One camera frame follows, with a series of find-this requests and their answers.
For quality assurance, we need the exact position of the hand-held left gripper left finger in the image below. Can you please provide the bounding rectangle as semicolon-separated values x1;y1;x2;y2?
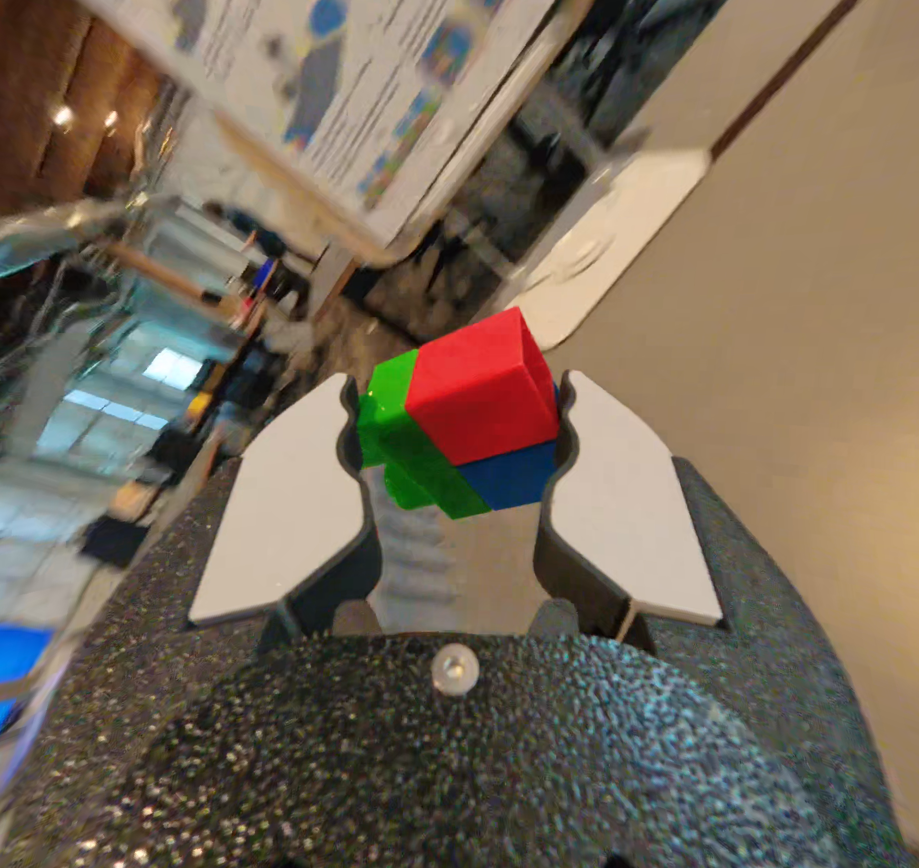
187;373;381;632

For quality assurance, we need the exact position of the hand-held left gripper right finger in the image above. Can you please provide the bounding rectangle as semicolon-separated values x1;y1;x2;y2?
531;369;724;641

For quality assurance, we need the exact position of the blue one-stud block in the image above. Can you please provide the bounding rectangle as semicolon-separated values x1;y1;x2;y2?
456;380;561;512

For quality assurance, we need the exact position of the green two-stud block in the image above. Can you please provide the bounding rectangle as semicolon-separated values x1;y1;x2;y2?
357;349;512;521

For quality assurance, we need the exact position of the red one-stud block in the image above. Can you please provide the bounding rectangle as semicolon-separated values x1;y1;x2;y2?
405;307;561;466

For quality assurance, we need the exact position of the instruction sheet on clipboard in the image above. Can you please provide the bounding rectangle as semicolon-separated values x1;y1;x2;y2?
14;0;604;269

